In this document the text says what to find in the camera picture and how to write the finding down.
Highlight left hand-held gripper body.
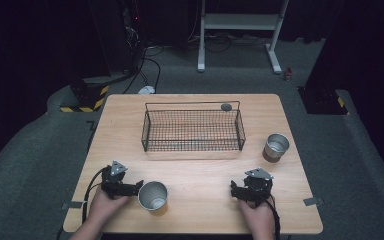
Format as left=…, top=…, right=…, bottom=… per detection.
left=100, top=160, right=138, bottom=200

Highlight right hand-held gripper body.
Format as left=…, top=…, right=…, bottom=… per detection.
left=239, top=167, right=275, bottom=205

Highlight plain metal cup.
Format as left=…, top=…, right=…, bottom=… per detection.
left=137, top=180, right=169, bottom=212

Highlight metal cup with brown base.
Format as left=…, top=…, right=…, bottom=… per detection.
left=262, top=132, right=291, bottom=164

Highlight person's left hand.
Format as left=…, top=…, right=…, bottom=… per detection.
left=88, top=189, right=131, bottom=225

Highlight person's right hand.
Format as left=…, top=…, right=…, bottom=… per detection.
left=238, top=195, right=276, bottom=232

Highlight grey tape strip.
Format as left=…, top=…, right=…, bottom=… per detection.
left=61, top=200, right=83, bottom=211
left=302, top=196, right=326, bottom=207

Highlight black base with yellow stripes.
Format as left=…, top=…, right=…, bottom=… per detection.
left=59, top=78, right=110, bottom=114
left=297, top=86, right=350, bottom=116

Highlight white power adapter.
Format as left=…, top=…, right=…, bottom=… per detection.
left=137, top=85, right=156, bottom=95

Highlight white metal stand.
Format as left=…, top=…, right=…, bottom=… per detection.
left=197, top=0, right=290, bottom=75

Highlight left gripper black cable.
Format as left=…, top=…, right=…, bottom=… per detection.
left=81, top=167, right=109, bottom=225

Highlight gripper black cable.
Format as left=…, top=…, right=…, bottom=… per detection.
left=255, top=190, right=282, bottom=240
left=81, top=167, right=109, bottom=225

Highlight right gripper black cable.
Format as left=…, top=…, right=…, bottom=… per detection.
left=255, top=190, right=282, bottom=240

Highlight black wire basket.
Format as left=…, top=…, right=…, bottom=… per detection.
left=141, top=100, right=247, bottom=153

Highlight black floor cables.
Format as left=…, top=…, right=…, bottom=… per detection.
left=122, top=42, right=165, bottom=95

